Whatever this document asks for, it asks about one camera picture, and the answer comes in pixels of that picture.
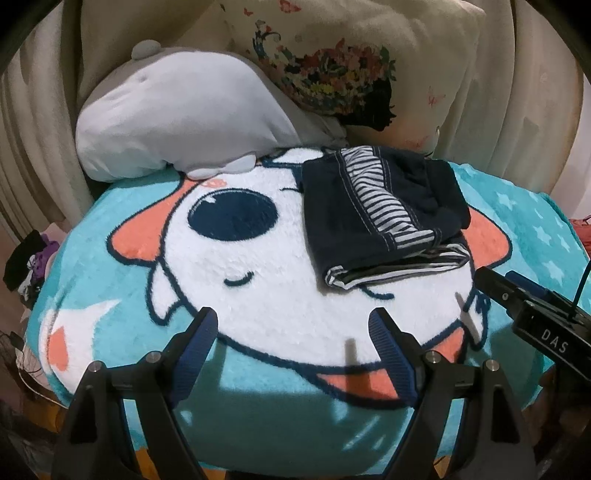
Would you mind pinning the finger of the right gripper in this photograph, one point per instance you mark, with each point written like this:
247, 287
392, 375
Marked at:
530, 287
506, 290

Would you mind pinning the navy pants with striped waistband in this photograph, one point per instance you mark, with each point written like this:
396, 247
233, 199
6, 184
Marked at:
377, 214

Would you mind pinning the cream floral printed cushion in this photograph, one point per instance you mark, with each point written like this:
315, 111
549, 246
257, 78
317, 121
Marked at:
389, 71

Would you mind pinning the white grey plush pillow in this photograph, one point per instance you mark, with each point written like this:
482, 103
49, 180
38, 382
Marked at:
203, 113

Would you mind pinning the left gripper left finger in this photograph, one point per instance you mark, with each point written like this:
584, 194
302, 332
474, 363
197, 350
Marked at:
188, 351

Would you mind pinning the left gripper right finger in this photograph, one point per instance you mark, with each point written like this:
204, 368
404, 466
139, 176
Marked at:
398, 352

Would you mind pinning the pile of dark clothes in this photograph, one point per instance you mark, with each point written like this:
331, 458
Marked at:
25, 269

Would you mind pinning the teal cartoon fleece blanket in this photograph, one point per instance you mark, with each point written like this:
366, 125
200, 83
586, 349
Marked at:
293, 385

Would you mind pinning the beige upholstered headboard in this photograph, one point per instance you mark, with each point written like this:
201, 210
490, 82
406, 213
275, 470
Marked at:
517, 115

